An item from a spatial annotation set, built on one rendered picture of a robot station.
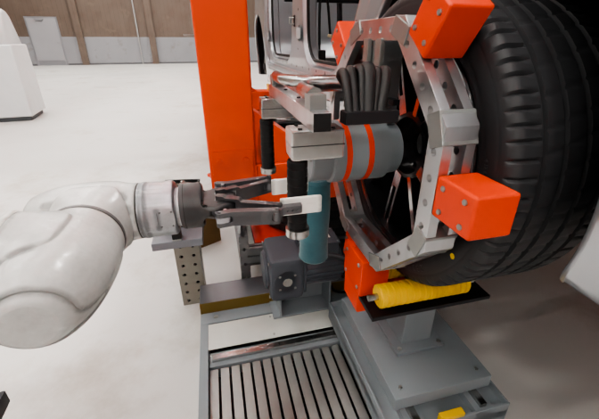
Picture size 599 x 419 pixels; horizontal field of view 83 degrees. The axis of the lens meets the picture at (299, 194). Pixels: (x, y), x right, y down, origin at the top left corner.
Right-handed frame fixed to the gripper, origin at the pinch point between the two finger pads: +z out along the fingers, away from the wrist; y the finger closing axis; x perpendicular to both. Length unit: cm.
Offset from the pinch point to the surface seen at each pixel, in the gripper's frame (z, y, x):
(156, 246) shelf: -37, -53, -39
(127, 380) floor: -52, -39, -83
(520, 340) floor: 95, -21, -83
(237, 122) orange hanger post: -6, -60, 0
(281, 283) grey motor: 3, -39, -52
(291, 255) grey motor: 7, -42, -42
